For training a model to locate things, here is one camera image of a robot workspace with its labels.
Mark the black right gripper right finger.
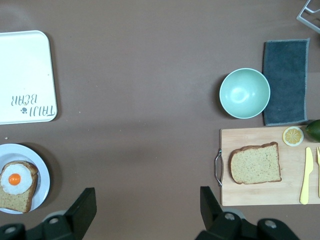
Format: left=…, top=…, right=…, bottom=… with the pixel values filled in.
left=194, top=185, right=301, bottom=240

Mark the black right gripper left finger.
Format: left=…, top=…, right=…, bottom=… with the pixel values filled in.
left=0, top=187, right=98, bottom=240

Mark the white round plate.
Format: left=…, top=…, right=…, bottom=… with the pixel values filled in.
left=0, top=143, right=51, bottom=215

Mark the plain bread slice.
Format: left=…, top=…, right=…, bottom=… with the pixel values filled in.
left=229, top=141, right=283, bottom=185

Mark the fried egg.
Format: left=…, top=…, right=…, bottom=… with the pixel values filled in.
left=0, top=163, right=33, bottom=196

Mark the wooden cutting board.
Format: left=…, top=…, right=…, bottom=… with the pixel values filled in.
left=214, top=125, right=320, bottom=207

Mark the yellow plastic knife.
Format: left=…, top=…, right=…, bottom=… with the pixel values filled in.
left=299, top=146, right=314, bottom=205

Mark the lemon slice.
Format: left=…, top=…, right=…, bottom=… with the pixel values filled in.
left=282, top=126, right=305, bottom=148

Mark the yellow plastic fork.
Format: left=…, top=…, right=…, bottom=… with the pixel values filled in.
left=316, top=146, right=320, bottom=198

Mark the mint green bowl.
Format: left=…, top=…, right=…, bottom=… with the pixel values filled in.
left=219, top=68, right=271, bottom=119

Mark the green avocado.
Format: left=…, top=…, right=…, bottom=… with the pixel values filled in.
left=305, top=119, right=320, bottom=143

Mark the cream tray with bear print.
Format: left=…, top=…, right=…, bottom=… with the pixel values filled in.
left=0, top=30, right=58, bottom=125

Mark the dark grey cloth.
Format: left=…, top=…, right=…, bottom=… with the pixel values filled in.
left=262, top=38, right=311, bottom=127

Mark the metal wire rack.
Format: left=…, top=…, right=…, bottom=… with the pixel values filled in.
left=296, top=0, right=320, bottom=33

